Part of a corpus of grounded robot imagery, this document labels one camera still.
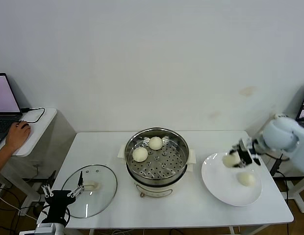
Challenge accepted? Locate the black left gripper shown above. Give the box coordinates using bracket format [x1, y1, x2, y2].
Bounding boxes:
[41, 170, 85, 224]

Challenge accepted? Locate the white steamed baozi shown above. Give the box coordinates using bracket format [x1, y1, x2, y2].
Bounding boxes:
[222, 153, 241, 168]
[132, 147, 148, 163]
[148, 136, 164, 150]
[237, 172, 255, 187]

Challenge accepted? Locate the black laptop cable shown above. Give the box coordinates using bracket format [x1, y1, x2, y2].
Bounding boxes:
[21, 107, 47, 124]

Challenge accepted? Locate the person's bare forearm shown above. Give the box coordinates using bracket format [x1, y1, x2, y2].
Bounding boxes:
[0, 144, 14, 172]

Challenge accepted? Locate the person's bare hand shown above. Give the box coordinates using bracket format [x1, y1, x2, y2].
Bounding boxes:
[6, 122, 32, 152]

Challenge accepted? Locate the white power strip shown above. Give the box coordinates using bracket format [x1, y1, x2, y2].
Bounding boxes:
[18, 200, 44, 216]

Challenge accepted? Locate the cream electric cooking pot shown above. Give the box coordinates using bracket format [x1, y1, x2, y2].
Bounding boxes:
[121, 159, 194, 198]

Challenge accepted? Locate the stainless steel steamer insert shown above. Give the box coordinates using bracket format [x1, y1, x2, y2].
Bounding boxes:
[117, 126, 197, 185]

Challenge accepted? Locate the black cable with adapter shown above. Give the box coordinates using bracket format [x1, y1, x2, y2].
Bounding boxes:
[269, 151, 294, 204]

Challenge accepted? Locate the glass lid with cream handle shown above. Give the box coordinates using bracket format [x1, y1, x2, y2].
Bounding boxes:
[61, 164, 118, 218]

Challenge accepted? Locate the white round plate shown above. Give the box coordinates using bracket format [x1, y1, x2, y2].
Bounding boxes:
[201, 152, 263, 207]

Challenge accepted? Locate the white side table rounded top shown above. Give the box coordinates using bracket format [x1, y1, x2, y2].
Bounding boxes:
[0, 107, 77, 204]

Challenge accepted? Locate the black floor cable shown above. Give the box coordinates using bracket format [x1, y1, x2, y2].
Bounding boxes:
[0, 186, 23, 214]

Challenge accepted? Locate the black laptop with large screen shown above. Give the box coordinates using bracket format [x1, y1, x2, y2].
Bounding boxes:
[0, 72, 24, 150]

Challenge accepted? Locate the white side table with label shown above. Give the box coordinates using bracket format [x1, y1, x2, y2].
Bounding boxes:
[251, 114, 304, 213]

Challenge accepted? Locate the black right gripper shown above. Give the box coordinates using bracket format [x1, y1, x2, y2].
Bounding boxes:
[228, 138, 262, 169]

